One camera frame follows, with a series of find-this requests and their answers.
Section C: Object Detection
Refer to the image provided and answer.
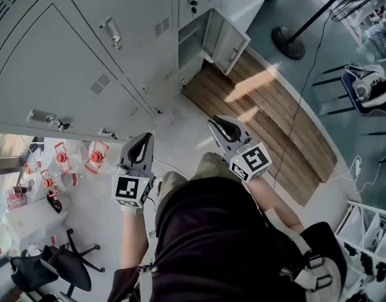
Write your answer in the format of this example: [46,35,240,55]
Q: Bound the black office chair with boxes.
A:
[9,228,106,302]

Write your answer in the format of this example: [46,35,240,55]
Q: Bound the clear water jug red cap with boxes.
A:
[84,140,109,174]
[53,142,87,172]

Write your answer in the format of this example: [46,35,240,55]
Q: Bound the dark blue chair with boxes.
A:
[312,63,386,118]

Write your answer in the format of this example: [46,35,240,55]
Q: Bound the person's khaki trousers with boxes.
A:
[155,152,238,207]

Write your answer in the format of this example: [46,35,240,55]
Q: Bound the white bin with black bag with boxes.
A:
[47,190,71,215]

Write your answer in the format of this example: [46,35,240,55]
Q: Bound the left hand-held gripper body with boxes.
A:
[111,165,157,216]

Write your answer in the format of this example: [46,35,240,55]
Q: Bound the white and black bundle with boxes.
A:
[350,64,386,108]

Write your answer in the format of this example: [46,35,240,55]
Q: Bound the black fan stand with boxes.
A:
[271,0,382,60]

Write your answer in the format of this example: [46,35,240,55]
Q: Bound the small clear bottle red cap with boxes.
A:
[23,160,43,177]

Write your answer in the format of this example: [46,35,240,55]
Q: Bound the person's left forearm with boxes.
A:
[119,214,150,269]

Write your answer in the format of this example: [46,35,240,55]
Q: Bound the person's black shirt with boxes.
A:
[106,176,348,302]

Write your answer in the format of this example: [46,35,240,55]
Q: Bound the black floor cable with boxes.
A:
[273,8,333,184]

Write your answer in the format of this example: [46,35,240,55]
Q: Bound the white shoulder harness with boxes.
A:
[135,225,341,302]

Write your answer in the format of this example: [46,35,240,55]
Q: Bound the colourful floral container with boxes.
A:
[4,187,27,212]

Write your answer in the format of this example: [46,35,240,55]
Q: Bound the dark window frame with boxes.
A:
[0,133,46,185]

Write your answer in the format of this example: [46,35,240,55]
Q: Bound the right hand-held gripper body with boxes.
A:
[223,140,273,184]

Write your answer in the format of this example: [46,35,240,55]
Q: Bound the grey metal locker cabinet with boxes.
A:
[0,0,234,142]

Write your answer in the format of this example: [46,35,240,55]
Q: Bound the white cardboard box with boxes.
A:
[3,198,68,242]

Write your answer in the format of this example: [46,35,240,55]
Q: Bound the wooden slatted platform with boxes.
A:
[182,47,338,207]

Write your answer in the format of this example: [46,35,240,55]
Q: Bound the person's right forearm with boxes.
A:
[245,177,304,232]

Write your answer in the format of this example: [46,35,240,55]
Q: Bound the clear water jug red label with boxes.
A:
[40,168,80,198]

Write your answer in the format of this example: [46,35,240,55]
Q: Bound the white clothes drying rack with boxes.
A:
[334,199,386,302]

